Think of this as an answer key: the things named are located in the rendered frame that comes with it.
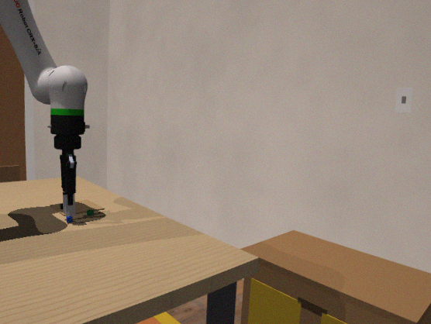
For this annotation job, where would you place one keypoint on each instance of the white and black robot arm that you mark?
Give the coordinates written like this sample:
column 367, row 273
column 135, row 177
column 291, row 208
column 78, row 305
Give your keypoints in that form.
column 65, row 86

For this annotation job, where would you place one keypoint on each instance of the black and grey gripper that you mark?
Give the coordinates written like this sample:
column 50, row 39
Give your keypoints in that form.
column 68, row 145

